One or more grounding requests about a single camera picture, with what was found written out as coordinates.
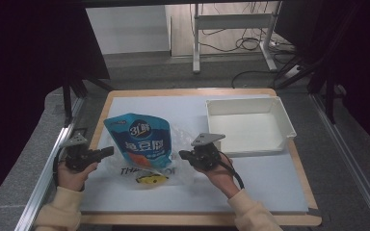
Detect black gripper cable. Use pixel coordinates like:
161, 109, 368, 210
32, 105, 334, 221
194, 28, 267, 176
217, 149, 246, 191

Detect person's left hand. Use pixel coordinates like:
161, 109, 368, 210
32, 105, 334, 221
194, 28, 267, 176
56, 159, 99, 193

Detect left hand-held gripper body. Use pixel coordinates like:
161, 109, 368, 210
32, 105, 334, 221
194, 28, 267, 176
60, 132, 104, 173

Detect black curtain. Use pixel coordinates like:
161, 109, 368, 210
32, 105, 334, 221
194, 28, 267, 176
0, 0, 111, 215
275, 0, 370, 157

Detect tangle of floor cables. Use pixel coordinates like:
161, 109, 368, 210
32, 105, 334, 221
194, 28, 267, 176
198, 1, 298, 55

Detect white plastic box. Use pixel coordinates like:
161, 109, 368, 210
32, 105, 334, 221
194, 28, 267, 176
204, 94, 299, 159

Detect clear plastic bag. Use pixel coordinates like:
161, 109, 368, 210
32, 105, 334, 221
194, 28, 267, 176
104, 123, 198, 191

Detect pale grey table mat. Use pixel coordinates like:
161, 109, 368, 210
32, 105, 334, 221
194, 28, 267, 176
80, 93, 310, 215

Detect person's right hand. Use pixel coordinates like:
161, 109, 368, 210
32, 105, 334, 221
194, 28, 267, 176
193, 156, 241, 199

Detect black metal stand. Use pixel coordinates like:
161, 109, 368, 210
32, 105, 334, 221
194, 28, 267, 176
275, 54, 339, 125
62, 72, 114, 127

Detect white metal desk frame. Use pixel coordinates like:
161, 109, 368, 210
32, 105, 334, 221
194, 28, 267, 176
191, 0, 284, 74

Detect aluminium rail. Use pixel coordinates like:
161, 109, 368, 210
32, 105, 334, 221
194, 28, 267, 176
13, 95, 87, 231
310, 91, 370, 231

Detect blue snack pouch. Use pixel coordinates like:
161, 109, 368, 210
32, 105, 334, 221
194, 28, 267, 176
103, 112, 173, 170

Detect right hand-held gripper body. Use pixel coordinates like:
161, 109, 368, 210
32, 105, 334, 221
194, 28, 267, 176
188, 132, 226, 171

